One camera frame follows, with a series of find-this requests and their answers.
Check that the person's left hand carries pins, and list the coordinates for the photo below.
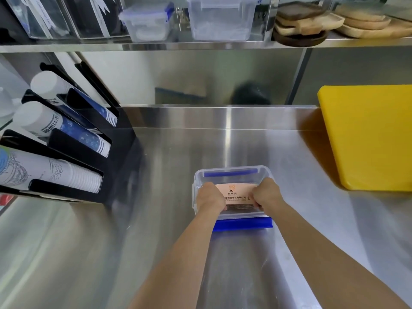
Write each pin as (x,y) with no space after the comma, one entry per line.
(210,199)

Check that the person's right hand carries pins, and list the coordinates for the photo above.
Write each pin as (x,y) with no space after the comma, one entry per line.
(268,194)

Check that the clear container with blue clips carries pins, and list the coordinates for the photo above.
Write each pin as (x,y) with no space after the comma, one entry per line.
(231,173)

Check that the person's left forearm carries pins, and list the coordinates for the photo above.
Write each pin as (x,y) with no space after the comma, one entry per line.
(180,267)

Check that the person's right forearm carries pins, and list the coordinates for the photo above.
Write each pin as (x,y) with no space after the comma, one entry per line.
(322,263)

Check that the stack of white sketch-print cups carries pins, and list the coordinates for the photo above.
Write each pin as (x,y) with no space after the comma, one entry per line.
(48,172)

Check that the stack of blue paper cups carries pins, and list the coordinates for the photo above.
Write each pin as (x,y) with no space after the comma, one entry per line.
(48,85)
(32,117)

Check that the black cup dispenser rack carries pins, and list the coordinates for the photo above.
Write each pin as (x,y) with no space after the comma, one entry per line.
(122,151)

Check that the yellow cutting board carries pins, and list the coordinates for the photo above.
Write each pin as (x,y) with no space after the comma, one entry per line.
(370,138)

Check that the steel shelf support leg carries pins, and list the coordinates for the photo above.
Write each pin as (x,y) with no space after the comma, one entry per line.
(297,77)

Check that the dark round wooden plate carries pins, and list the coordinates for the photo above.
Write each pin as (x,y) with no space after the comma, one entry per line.
(299,41)

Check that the light wooden tray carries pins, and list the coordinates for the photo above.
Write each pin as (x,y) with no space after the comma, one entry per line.
(325,23)
(286,30)

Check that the stainless steel shelf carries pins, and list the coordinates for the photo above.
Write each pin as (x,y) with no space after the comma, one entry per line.
(128,47)

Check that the large clear lidded container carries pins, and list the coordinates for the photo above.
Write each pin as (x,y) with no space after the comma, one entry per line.
(222,19)

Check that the dark square wooden tray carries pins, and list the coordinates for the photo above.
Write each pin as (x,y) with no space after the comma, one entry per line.
(299,10)

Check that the small clear lidded container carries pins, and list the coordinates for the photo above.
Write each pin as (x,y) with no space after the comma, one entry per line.
(145,24)

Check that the steel shelf divider post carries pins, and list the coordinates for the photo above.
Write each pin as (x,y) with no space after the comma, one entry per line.
(271,19)

